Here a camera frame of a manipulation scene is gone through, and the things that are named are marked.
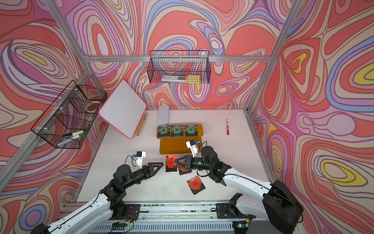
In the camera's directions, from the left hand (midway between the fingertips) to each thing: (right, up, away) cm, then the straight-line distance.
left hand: (162, 167), depth 74 cm
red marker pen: (+43, +19, +34) cm, 58 cm away
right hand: (+7, +1, -1) cm, 8 cm away
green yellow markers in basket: (-43, +17, -2) cm, 46 cm away
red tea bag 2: (+10, -5, +12) cm, 16 cm away
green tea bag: (+7, +18, +15) cm, 24 cm away
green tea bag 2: (-2, +18, +15) cm, 24 cm away
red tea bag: (+4, +4, +1) cm, 6 cm away
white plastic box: (-7, +29, +42) cm, 52 cm away
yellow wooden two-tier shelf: (+4, +14, +13) cm, 19 cm away
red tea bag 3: (+18, -12, +8) cm, 23 cm away
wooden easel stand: (-23, +16, +27) cm, 39 cm away
